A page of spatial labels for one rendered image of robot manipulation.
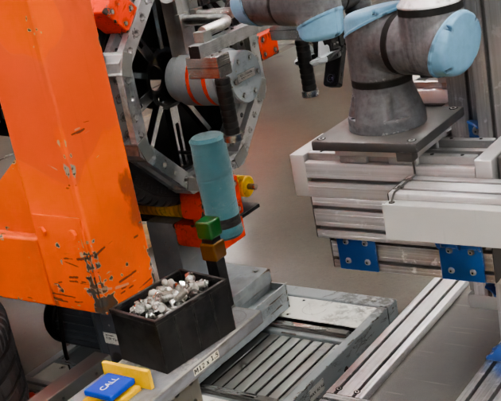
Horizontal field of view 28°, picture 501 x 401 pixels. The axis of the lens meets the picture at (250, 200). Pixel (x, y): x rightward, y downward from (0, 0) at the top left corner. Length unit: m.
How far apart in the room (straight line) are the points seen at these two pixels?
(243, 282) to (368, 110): 1.05
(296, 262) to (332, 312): 0.58
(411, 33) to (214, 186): 0.79
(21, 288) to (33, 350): 1.03
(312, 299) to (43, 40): 1.37
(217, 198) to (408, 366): 0.59
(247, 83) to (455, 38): 0.78
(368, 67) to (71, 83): 0.57
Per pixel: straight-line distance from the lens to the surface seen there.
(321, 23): 1.59
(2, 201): 2.21
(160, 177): 2.46
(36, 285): 2.21
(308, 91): 2.52
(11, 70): 2.00
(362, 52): 1.87
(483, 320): 2.48
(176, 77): 2.47
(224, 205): 2.40
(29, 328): 3.43
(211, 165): 2.37
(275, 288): 2.93
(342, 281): 3.25
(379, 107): 1.88
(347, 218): 2.00
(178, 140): 2.62
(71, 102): 1.98
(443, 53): 1.75
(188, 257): 2.74
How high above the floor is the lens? 1.38
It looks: 20 degrees down
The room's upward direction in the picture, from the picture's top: 11 degrees counter-clockwise
